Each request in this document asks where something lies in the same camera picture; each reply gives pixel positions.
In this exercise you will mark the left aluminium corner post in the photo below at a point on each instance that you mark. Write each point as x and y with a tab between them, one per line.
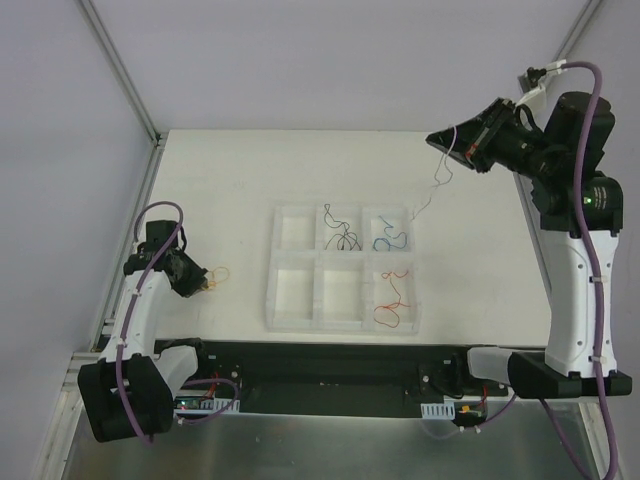
119	71

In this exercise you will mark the white cable duct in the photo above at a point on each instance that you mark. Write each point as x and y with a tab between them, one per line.
192	406
444	411

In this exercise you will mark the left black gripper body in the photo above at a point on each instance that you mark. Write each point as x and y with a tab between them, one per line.
187	278

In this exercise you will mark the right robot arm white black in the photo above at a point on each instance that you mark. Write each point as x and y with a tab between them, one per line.
580	219

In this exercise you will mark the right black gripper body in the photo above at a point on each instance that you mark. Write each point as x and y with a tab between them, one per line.
489	134

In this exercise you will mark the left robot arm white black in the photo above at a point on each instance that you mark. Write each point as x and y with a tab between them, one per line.
130	390

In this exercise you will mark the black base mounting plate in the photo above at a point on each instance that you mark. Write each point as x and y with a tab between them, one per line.
338	379

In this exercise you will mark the right white cable duct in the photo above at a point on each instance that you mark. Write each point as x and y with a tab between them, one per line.
444	411

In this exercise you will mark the right aluminium corner post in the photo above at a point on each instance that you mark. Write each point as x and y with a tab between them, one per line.
577	32

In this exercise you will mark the left white cable duct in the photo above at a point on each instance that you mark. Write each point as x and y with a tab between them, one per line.
192	406

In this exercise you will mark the aluminium corner post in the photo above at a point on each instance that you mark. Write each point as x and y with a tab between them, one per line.
119	71
577	32

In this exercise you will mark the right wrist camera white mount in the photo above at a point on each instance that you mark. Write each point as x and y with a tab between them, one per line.
533	85

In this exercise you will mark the white six-compartment tray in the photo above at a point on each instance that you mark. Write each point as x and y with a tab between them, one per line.
342	268

